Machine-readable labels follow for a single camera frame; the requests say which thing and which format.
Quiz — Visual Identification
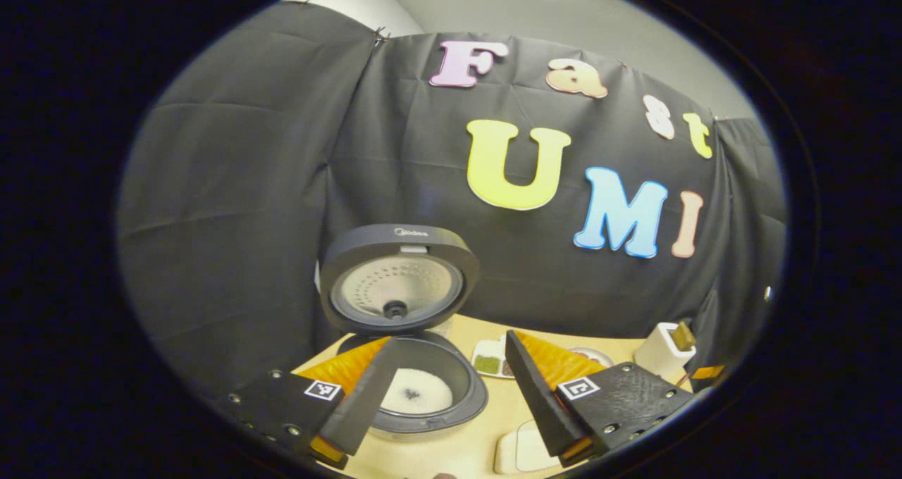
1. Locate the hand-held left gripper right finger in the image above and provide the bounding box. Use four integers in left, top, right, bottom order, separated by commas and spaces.
505, 330, 695, 466

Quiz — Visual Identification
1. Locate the white toaster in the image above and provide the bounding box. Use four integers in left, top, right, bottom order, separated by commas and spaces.
633, 322, 697, 382

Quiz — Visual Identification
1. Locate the white divided grain dish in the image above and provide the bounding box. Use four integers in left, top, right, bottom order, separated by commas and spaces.
471, 335, 515, 380

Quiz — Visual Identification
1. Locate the white round plate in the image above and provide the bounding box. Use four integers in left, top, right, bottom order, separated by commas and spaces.
567, 347, 615, 368

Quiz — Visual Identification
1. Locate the grey rice cooker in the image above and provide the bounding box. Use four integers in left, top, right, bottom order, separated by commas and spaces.
315, 224, 488, 443

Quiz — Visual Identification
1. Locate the clear plastic rice container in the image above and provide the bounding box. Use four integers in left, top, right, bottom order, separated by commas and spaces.
493, 421, 561, 474

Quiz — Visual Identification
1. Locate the white rice pile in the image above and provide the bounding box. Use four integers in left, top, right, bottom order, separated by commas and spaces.
381, 368, 453, 415

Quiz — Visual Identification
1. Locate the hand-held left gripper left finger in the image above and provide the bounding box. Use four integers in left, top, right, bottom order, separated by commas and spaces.
215, 336, 399, 469

